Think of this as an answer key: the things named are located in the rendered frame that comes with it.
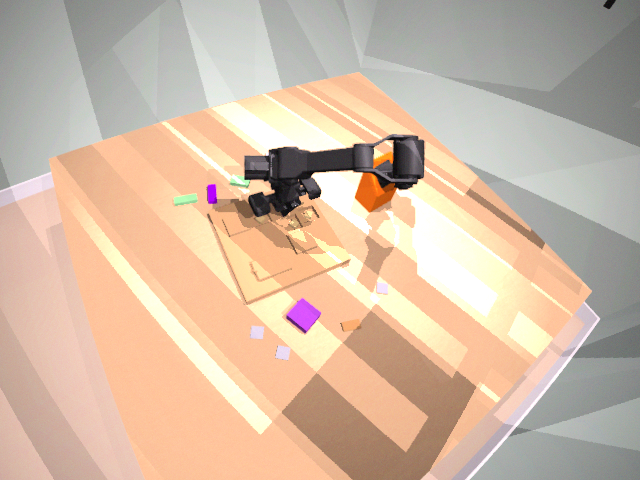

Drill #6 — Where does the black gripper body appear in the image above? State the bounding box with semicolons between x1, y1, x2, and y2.
248;177;321;217

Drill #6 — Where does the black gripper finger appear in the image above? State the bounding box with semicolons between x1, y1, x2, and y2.
284;199;301;216
272;203;287;217

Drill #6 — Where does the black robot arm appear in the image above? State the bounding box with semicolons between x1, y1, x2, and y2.
244;134;425;190

